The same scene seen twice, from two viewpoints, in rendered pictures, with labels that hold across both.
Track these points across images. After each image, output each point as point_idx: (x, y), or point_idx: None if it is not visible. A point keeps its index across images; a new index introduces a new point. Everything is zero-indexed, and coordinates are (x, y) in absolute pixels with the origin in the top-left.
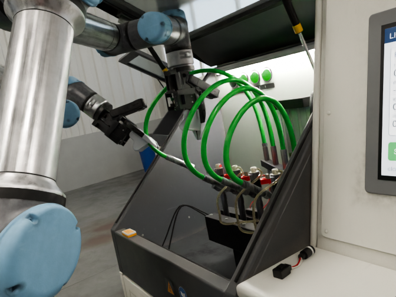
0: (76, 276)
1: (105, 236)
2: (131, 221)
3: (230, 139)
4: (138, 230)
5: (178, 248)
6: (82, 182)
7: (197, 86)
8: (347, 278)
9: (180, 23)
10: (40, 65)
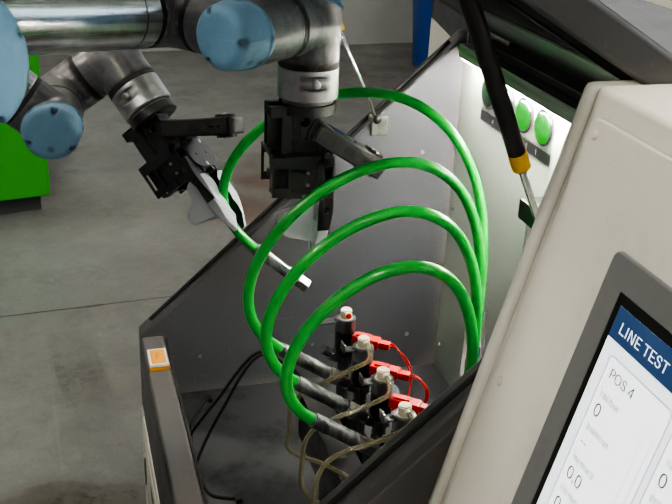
0: (161, 282)
1: (256, 203)
2: (180, 326)
3: (302, 341)
4: (193, 346)
5: (261, 407)
6: None
7: (329, 154)
8: None
9: (311, 20)
10: None
